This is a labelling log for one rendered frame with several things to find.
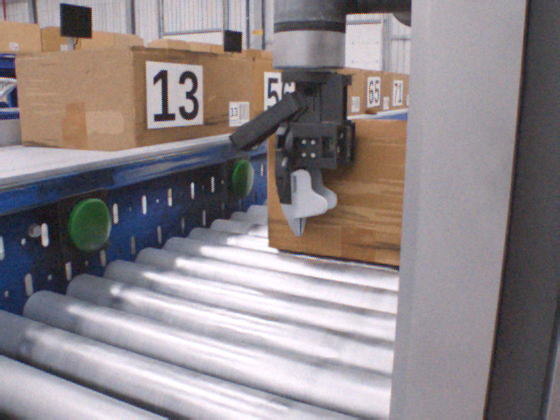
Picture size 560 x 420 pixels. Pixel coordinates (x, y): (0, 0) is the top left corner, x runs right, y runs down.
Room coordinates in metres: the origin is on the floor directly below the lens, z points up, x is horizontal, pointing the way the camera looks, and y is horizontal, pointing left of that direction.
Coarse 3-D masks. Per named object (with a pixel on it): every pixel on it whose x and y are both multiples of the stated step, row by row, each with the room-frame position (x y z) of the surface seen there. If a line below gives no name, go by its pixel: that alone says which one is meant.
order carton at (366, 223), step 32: (384, 128) 1.06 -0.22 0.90; (384, 160) 0.67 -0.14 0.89; (352, 192) 0.69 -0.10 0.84; (384, 192) 0.67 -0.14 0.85; (288, 224) 0.73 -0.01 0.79; (320, 224) 0.71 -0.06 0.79; (352, 224) 0.69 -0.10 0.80; (384, 224) 0.67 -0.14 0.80; (352, 256) 0.69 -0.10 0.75; (384, 256) 0.67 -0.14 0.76
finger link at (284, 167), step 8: (280, 152) 0.63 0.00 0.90; (280, 160) 0.63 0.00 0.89; (288, 160) 0.64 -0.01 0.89; (280, 168) 0.63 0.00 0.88; (288, 168) 0.64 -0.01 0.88; (280, 176) 0.63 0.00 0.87; (288, 176) 0.64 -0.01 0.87; (280, 184) 0.64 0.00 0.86; (288, 184) 0.64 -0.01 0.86; (280, 192) 0.64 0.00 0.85; (288, 192) 0.64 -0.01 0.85; (280, 200) 0.65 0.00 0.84; (288, 200) 0.64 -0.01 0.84
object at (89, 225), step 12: (84, 204) 0.63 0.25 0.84; (96, 204) 0.64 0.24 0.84; (72, 216) 0.61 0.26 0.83; (84, 216) 0.62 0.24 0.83; (96, 216) 0.64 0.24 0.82; (108, 216) 0.66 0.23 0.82; (72, 228) 0.61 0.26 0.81; (84, 228) 0.62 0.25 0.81; (96, 228) 0.64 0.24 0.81; (108, 228) 0.66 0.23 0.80; (72, 240) 0.61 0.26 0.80; (84, 240) 0.62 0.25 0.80; (96, 240) 0.64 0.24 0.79
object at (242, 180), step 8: (240, 160) 0.99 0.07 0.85; (240, 168) 0.97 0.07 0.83; (248, 168) 0.99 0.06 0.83; (232, 176) 0.96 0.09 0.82; (240, 176) 0.97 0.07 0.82; (248, 176) 0.99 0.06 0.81; (232, 184) 0.96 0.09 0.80; (240, 184) 0.97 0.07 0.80; (248, 184) 0.99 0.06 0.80; (240, 192) 0.97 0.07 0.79; (248, 192) 1.00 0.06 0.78
